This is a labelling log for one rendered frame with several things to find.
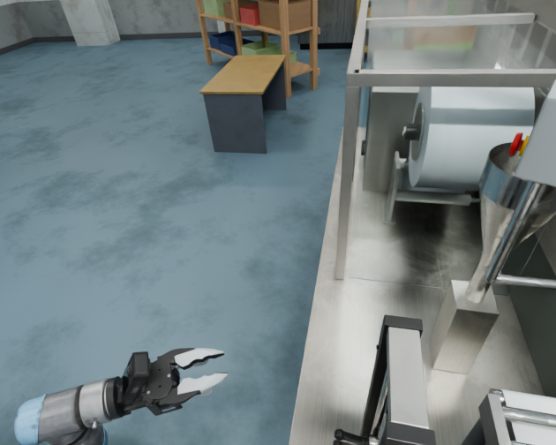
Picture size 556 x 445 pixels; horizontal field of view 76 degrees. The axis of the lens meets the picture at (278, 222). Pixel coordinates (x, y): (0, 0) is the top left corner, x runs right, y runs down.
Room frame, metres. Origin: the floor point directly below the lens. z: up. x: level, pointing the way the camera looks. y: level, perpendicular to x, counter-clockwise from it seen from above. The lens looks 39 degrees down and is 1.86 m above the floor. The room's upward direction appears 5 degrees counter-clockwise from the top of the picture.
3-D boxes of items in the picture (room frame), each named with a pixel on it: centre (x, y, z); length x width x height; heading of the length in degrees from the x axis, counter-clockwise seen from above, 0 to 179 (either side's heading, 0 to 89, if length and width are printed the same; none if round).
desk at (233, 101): (4.11, 0.20, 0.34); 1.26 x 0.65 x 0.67; 165
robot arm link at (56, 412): (0.30, 0.43, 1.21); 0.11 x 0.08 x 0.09; 102
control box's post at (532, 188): (0.37, -0.33, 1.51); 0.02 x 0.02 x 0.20
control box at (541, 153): (0.37, -0.33, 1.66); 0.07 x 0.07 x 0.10; 50
